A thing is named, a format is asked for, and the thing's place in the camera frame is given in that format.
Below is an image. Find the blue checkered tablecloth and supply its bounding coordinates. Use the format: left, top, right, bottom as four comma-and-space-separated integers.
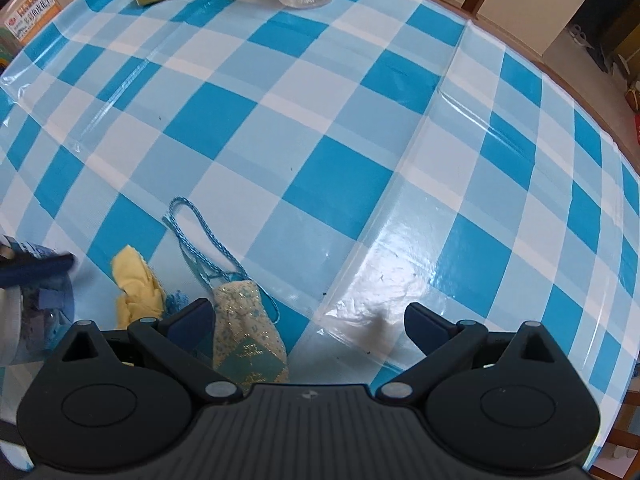
0, 0, 640, 471

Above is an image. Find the yellow cloth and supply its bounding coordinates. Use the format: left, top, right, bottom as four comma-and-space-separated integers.
111, 245, 167, 330

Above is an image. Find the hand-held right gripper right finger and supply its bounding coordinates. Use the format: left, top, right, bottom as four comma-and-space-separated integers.
376, 302, 568, 403

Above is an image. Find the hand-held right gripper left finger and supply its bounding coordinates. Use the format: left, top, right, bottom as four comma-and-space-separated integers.
47, 298, 243, 406

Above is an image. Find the clear jar with white lid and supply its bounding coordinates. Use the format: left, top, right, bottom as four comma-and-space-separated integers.
0, 237, 76, 367

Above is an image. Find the labelled plastic container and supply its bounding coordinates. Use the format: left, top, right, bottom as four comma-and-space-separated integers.
0, 0, 64, 56

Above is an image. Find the sequined pouch with blue cord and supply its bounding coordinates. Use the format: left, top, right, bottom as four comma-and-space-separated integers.
164, 196, 290, 395

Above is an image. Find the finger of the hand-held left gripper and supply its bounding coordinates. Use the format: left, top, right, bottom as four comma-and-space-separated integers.
0, 254, 76, 289

